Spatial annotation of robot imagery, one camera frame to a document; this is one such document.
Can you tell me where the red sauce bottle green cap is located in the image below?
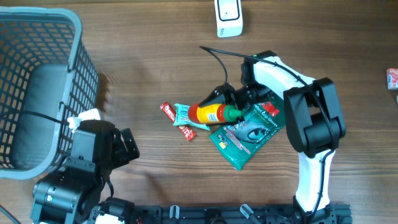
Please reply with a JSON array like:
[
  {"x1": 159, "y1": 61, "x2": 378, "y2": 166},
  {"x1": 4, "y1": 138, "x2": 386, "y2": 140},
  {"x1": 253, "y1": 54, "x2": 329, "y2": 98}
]
[{"x1": 188, "y1": 103, "x2": 244, "y2": 124}]

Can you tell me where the green 3M gloves package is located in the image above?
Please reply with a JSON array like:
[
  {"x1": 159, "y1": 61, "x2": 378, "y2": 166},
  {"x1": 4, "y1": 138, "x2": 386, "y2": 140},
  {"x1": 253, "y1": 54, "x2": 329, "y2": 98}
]
[{"x1": 210, "y1": 97, "x2": 285, "y2": 170}]

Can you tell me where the orange white snack packet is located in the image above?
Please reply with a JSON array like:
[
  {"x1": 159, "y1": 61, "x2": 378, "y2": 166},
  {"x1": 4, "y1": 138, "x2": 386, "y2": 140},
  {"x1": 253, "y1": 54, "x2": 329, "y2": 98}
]
[{"x1": 386, "y1": 68, "x2": 398, "y2": 90}]

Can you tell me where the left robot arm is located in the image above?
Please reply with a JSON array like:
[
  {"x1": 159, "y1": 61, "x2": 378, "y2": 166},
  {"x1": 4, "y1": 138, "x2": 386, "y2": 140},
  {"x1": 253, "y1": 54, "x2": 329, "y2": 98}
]
[{"x1": 30, "y1": 119, "x2": 140, "y2": 223}]

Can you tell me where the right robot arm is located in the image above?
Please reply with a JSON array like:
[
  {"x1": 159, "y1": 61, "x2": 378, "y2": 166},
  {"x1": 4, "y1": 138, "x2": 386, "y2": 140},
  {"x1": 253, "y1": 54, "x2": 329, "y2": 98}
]
[{"x1": 199, "y1": 50, "x2": 346, "y2": 221}]

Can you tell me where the white barcode scanner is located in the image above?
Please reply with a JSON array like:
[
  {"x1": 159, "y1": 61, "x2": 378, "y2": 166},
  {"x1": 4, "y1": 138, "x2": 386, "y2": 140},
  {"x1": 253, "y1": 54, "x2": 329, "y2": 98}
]
[{"x1": 214, "y1": 0, "x2": 243, "y2": 38}]

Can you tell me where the mint green tissue pack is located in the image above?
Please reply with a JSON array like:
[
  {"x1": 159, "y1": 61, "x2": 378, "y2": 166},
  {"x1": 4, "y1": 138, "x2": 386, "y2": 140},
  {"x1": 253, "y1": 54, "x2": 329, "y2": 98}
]
[{"x1": 173, "y1": 103, "x2": 210, "y2": 131}]

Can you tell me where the red Nescafe coffee stick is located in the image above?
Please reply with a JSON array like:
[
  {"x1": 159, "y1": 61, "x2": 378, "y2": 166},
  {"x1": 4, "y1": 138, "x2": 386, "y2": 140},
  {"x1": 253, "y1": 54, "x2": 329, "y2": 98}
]
[{"x1": 160, "y1": 102, "x2": 196, "y2": 141}]

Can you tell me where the grey plastic mesh basket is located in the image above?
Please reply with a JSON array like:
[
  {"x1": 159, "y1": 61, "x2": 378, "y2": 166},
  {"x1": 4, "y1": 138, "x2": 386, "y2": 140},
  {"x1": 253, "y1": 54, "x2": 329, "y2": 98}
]
[{"x1": 1, "y1": 7, "x2": 99, "y2": 180}]

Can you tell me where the black aluminium mounting rail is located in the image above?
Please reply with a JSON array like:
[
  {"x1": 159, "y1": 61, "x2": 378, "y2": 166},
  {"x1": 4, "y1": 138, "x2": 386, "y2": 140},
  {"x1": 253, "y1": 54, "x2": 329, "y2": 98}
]
[{"x1": 90, "y1": 203, "x2": 354, "y2": 224}]

